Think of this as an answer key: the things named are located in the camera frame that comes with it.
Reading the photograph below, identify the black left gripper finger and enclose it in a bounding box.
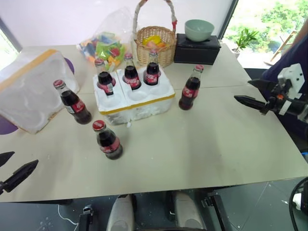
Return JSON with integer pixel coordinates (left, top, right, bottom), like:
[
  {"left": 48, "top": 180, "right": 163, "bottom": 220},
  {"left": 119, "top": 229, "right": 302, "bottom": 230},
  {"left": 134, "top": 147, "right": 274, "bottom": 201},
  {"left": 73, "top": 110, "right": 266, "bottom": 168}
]
[
  {"left": 2, "top": 159, "right": 39, "bottom": 193},
  {"left": 0, "top": 151, "right": 15, "bottom": 167}
]

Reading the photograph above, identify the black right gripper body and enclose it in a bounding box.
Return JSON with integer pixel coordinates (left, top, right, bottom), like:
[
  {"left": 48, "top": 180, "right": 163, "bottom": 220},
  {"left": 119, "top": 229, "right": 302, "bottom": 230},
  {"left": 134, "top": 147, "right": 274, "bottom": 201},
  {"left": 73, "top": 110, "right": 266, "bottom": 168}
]
[{"left": 264, "top": 82, "right": 287, "bottom": 116}]

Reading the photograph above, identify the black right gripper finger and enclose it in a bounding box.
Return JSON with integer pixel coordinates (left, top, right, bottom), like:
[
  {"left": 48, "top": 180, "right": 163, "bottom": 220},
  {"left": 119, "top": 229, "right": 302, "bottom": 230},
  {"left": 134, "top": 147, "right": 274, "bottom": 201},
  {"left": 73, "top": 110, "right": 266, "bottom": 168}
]
[
  {"left": 234, "top": 95, "right": 268, "bottom": 116},
  {"left": 247, "top": 79, "right": 277, "bottom": 91}
]

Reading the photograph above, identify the glass cola bottle red cap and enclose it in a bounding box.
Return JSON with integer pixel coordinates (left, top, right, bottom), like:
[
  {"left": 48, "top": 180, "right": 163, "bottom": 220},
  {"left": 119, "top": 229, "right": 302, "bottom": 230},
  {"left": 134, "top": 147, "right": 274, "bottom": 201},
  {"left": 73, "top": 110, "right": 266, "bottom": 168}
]
[
  {"left": 143, "top": 50, "right": 162, "bottom": 86},
  {"left": 53, "top": 79, "right": 93, "bottom": 125},
  {"left": 94, "top": 58, "right": 117, "bottom": 96},
  {"left": 92, "top": 120, "right": 124, "bottom": 161},
  {"left": 123, "top": 53, "right": 142, "bottom": 90},
  {"left": 178, "top": 64, "right": 205, "bottom": 112}
]

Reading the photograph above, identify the white styrofoam box lid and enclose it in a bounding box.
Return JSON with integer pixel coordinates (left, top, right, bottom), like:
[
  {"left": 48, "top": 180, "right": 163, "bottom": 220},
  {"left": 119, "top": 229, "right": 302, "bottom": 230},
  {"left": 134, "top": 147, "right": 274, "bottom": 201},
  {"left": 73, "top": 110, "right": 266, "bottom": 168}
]
[{"left": 0, "top": 49, "right": 81, "bottom": 134}]

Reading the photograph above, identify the black tissue box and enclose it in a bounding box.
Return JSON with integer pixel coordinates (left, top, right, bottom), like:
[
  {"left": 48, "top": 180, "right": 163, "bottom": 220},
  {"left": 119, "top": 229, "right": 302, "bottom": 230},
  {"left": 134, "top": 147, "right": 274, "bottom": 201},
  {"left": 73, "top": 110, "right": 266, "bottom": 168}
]
[{"left": 173, "top": 33, "right": 222, "bottom": 66}]

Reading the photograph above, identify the white styrofoam bottle holder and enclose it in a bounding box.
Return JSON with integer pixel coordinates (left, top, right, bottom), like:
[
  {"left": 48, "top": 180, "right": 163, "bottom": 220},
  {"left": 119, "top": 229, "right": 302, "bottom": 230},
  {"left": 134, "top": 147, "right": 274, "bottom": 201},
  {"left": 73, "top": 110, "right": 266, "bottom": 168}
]
[{"left": 93, "top": 67, "right": 176, "bottom": 126}]

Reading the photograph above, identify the purple round mat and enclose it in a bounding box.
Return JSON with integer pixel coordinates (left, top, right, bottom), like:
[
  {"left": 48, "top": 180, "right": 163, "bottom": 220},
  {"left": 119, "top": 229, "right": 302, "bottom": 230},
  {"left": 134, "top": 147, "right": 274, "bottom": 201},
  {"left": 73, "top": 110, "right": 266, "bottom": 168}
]
[
  {"left": 63, "top": 57, "right": 76, "bottom": 73},
  {"left": 0, "top": 117, "right": 19, "bottom": 136}
]

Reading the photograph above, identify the wooden ladder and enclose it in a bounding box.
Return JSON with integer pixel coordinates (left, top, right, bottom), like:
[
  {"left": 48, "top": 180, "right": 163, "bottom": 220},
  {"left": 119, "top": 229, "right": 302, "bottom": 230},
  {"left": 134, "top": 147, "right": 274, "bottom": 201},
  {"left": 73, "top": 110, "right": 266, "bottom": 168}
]
[{"left": 270, "top": 28, "right": 298, "bottom": 64}]

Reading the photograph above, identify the person in dark blue clothes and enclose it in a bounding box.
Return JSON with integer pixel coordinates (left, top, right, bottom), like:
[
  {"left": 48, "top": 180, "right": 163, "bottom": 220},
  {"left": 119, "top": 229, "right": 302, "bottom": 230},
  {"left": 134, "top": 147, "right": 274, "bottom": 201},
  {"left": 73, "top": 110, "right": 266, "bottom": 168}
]
[{"left": 261, "top": 23, "right": 308, "bottom": 146}]

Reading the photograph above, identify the green potted plant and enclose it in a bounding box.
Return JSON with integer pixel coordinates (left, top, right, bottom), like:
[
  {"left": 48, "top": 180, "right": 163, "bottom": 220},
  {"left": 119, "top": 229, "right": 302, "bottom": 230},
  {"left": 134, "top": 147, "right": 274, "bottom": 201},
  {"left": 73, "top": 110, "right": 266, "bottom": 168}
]
[{"left": 231, "top": 27, "right": 260, "bottom": 59}]

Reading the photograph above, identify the black table leg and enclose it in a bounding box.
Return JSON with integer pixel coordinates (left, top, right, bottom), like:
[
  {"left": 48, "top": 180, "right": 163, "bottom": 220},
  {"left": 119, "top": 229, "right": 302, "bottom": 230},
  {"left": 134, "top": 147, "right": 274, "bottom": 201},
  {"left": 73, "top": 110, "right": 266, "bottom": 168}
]
[
  {"left": 201, "top": 189, "right": 234, "bottom": 231},
  {"left": 78, "top": 204, "right": 95, "bottom": 231}
]

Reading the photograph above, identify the pale green bowl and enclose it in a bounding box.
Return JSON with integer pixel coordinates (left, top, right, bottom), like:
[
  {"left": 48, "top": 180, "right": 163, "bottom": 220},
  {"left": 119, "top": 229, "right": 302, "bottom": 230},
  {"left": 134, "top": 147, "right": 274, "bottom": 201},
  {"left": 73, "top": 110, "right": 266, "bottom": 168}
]
[{"left": 184, "top": 19, "right": 215, "bottom": 43}]

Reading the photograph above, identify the grey rounded shape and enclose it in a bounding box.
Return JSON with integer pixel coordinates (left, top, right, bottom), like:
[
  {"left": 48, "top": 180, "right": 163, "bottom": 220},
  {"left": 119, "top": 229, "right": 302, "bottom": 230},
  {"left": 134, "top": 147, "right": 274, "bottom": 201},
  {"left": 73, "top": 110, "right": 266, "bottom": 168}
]
[
  {"left": 172, "top": 192, "right": 208, "bottom": 231},
  {"left": 105, "top": 194, "right": 136, "bottom": 231}
]

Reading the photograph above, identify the yellow plastic toy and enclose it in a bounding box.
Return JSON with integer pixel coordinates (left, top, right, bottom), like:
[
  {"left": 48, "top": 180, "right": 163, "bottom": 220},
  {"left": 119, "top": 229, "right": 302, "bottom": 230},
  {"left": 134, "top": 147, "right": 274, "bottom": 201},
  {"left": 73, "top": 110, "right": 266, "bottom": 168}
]
[{"left": 142, "top": 35, "right": 167, "bottom": 48}]

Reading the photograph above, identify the clear bag of colourful toys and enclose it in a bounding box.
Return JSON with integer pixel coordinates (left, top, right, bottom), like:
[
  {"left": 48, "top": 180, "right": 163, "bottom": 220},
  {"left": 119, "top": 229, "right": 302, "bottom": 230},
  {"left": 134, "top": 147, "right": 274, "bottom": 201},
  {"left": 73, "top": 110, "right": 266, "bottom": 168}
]
[{"left": 76, "top": 6, "right": 138, "bottom": 71}]

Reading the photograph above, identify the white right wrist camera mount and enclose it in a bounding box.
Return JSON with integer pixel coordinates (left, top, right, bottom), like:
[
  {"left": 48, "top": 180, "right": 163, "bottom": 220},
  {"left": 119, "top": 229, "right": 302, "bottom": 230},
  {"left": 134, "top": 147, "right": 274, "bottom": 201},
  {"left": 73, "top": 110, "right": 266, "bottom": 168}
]
[{"left": 277, "top": 64, "right": 303, "bottom": 100}]

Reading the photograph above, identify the white floor cable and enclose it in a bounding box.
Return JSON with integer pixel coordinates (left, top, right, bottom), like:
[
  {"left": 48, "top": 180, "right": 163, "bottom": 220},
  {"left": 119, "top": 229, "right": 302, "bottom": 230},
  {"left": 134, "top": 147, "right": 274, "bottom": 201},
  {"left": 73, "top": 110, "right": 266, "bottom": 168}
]
[{"left": 57, "top": 204, "right": 80, "bottom": 227}]

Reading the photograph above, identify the dark window frame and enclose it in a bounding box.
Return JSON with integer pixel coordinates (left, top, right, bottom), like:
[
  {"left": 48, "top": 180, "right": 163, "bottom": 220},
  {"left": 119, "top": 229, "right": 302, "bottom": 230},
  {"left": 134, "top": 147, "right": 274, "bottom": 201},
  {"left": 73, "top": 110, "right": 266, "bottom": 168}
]
[
  {"left": 217, "top": 0, "right": 239, "bottom": 42},
  {"left": 0, "top": 15, "right": 24, "bottom": 53}
]

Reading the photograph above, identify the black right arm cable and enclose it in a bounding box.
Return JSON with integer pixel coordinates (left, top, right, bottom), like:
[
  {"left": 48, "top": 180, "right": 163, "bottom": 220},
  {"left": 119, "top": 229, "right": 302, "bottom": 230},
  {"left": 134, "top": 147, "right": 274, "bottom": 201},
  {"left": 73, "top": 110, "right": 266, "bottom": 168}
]
[{"left": 288, "top": 177, "right": 308, "bottom": 231}]

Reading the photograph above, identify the wicker basket with handle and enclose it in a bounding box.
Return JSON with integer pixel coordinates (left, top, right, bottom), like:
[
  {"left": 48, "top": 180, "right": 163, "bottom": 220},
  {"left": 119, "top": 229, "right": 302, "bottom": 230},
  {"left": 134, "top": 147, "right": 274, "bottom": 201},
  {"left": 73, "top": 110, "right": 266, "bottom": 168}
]
[{"left": 132, "top": 0, "right": 179, "bottom": 68}]

